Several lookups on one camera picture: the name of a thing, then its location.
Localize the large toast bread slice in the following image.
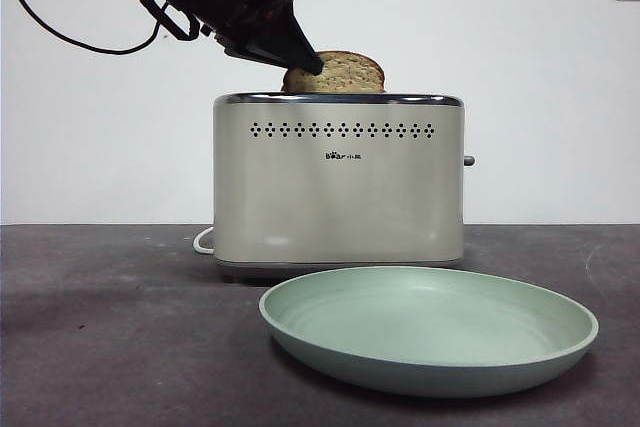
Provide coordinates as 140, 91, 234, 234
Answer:
281, 50, 387, 94

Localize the pale green round plate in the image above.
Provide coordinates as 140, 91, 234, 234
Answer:
258, 265, 600, 399

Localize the cream steel toaster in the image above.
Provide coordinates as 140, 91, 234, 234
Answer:
212, 92, 476, 284

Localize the white toaster power cable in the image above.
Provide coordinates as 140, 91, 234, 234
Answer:
193, 226, 217, 256

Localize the long black cable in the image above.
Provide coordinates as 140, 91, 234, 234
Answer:
0, 0, 166, 55

